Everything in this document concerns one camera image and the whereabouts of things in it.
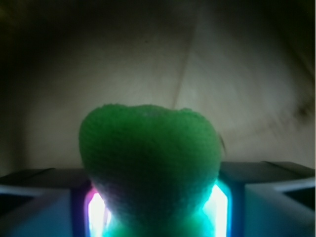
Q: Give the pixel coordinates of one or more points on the green plush animal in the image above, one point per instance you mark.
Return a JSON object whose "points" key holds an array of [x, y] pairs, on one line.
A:
{"points": [[154, 167]]}

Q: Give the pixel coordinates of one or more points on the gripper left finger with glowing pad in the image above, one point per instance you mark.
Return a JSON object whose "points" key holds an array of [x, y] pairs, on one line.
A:
{"points": [[51, 203]]}

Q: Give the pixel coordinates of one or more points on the brown paper bag tray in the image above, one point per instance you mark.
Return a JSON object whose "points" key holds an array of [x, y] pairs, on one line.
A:
{"points": [[246, 65]]}

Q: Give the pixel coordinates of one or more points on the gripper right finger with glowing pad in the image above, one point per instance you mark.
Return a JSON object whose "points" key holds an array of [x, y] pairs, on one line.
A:
{"points": [[263, 199]]}

